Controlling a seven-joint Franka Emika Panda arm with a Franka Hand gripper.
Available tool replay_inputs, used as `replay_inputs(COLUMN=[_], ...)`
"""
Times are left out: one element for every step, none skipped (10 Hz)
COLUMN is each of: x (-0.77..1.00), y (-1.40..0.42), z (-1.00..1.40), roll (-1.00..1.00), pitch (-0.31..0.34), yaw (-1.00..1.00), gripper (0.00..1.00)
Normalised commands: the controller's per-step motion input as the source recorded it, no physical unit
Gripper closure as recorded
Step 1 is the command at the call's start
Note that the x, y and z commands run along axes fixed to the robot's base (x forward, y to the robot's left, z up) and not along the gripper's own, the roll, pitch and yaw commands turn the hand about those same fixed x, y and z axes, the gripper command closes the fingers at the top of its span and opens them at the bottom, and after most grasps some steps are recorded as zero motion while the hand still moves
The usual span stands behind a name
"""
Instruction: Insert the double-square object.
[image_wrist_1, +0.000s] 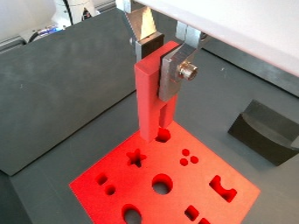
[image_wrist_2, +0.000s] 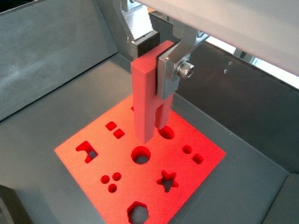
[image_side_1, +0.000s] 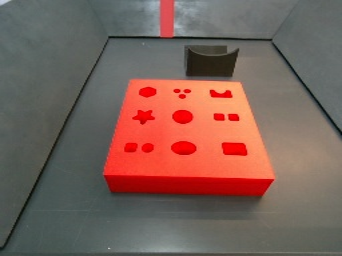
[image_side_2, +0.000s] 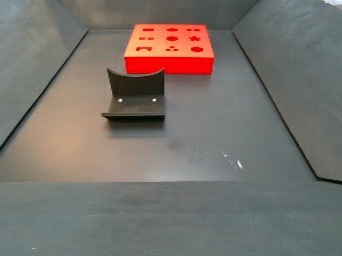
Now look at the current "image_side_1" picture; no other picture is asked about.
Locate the red shape-sorting block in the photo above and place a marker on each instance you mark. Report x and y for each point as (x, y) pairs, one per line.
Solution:
(188, 140)

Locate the black curved holder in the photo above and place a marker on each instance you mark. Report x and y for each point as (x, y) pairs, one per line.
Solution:
(211, 60)

